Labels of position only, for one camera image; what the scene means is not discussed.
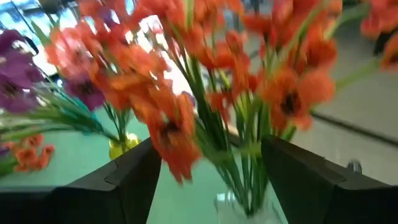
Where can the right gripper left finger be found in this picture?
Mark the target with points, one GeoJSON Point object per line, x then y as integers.
{"type": "Point", "coordinates": [124, 193]}

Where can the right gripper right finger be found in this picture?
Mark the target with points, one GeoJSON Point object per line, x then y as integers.
{"type": "Point", "coordinates": [311, 193]}

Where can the orange artificial flower bunch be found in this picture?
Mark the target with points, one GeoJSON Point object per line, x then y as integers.
{"type": "Point", "coordinates": [140, 68]}
{"type": "Point", "coordinates": [28, 152]}
{"type": "Point", "coordinates": [289, 93]}

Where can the purple artificial flower bunch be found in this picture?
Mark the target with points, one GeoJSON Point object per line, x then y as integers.
{"type": "Point", "coordinates": [85, 93]}
{"type": "Point", "coordinates": [18, 77]}

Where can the yellow glass vase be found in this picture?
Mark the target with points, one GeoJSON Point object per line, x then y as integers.
{"type": "Point", "coordinates": [116, 151]}

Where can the clear glass vase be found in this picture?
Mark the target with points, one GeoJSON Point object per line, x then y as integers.
{"type": "Point", "coordinates": [230, 211]}

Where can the green table mat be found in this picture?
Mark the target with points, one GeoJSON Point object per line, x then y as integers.
{"type": "Point", "coordinates": [186, 199]}

